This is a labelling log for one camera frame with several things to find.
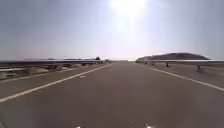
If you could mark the small dark tree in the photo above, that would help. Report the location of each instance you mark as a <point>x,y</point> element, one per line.
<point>98,58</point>

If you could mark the grey asphalt road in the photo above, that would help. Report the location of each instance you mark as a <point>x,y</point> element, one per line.
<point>116,93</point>

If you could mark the dark hill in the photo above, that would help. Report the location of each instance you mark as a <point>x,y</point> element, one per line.
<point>175,56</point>

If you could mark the grey metal guardrail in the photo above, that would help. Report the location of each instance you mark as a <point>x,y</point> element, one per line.
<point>43,62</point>
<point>186,61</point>

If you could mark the white painted line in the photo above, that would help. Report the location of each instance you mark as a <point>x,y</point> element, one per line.
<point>186,78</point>

